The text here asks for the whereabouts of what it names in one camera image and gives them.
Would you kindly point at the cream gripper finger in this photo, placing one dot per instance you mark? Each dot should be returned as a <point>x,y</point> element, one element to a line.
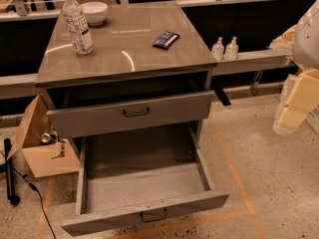
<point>299,97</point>

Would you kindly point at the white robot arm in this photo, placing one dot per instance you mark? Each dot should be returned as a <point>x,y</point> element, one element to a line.
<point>302,40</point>

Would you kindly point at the grey metal drawer cabinet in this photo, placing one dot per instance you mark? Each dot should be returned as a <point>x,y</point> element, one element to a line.
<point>124,65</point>

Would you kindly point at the grey open lower drawer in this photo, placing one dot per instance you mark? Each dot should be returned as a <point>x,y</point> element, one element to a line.
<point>141,176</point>

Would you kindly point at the grey upper drawer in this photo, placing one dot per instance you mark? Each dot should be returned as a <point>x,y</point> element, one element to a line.
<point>78,122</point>

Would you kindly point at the white printed cardboard box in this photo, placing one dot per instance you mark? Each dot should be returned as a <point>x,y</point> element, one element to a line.
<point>313,119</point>

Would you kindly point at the right clear sanitizer bottle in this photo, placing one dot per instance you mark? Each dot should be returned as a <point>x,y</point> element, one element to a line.
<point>231,50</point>

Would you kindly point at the clear sanitizer bottle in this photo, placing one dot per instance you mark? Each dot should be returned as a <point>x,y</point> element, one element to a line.
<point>218,49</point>
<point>231,50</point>

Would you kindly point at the left clear sanitizer bottle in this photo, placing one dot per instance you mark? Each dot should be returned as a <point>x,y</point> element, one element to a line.
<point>218,49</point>

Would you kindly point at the white ceramic bowl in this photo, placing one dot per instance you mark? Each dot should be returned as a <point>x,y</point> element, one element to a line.
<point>95,12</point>

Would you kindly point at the clear plastic water bottle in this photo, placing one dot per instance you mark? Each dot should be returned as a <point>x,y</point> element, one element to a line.
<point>77,26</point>

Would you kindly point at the crushed metal can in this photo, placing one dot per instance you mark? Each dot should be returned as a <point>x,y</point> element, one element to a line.
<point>48,138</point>

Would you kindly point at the brown cardboard box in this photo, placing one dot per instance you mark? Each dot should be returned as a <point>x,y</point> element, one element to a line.
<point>44,159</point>

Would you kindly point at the black pole stand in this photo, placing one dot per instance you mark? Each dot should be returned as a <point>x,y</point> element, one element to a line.
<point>7,167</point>

